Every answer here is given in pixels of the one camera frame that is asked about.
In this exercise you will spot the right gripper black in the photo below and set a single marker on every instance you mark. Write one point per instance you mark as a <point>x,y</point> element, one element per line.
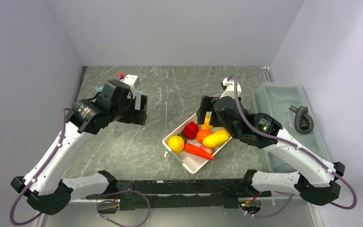
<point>206,105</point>

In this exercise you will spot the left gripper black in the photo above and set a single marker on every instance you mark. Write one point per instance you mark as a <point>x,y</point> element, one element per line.
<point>136,117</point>

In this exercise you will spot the yellow lemon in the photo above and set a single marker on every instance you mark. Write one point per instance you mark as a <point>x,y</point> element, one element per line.
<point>176,144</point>

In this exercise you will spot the white perforated plastic basket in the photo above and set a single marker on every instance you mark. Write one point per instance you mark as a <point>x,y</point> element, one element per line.
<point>190,162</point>

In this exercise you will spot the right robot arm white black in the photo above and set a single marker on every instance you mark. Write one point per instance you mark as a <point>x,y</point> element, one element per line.
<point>314,179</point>

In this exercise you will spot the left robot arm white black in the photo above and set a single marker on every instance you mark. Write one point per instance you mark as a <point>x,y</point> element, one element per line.
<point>44,186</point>

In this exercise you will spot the yellow fruit at back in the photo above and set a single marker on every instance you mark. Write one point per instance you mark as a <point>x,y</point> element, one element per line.
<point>206,125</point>

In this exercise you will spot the orange fruit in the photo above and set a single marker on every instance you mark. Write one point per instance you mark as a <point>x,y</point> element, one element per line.
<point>201,134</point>

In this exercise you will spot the red bell pepper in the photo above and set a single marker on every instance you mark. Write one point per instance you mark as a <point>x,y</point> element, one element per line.
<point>190,131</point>

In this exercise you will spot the yellow mango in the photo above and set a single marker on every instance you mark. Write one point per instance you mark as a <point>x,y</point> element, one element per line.
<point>215,140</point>

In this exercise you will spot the green pepper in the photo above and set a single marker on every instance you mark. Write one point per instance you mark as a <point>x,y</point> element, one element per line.
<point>183,137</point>

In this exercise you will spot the orange carrot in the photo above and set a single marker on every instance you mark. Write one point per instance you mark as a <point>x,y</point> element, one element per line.
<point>192,149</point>

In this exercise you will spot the clear plastic storage bin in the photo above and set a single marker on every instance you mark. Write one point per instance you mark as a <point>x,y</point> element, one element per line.
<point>275,99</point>

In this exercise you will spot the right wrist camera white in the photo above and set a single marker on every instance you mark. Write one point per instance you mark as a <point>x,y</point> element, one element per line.
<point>228,87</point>

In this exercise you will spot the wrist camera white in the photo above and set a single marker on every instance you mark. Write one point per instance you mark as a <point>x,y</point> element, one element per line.
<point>132,81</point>
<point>228,87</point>

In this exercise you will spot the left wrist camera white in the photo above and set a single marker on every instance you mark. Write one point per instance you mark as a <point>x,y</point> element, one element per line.
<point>132,81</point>

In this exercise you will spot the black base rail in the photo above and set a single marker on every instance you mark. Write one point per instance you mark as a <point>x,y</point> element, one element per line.
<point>226,193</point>

